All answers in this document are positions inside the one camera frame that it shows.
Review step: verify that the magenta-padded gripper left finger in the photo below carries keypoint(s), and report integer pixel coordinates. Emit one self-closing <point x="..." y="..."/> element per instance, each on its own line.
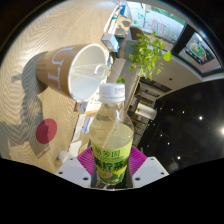
<point x="75" y="171"/>

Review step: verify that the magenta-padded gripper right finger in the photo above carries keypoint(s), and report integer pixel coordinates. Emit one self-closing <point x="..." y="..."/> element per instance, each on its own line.
<point x="146" y="170"/>

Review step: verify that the green-labelled clear drink bottle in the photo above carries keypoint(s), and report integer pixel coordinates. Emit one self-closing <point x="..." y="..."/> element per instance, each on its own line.
<point x="111" y="133"/>

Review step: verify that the flat round red coaster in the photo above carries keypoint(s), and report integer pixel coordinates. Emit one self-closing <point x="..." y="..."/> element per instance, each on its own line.
<point x="46" y="131"/>

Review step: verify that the white round pillar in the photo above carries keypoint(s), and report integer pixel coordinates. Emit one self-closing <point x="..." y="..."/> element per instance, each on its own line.
<point x="146" y="111"/>

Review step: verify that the group of ceiling lights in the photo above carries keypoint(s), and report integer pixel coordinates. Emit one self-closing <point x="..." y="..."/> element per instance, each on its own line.
<point x="200" y="117"/>

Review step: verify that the brown paper cup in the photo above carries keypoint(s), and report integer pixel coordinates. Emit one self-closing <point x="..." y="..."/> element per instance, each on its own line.
<point x="58" y="68"/>

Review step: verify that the green potted plant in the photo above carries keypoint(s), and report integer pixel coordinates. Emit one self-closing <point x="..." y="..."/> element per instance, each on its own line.
<point x="146" y="53"/>

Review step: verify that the small light blue box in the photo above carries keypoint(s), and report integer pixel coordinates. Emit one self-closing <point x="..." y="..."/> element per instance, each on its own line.
<point x="109" y="41"/>

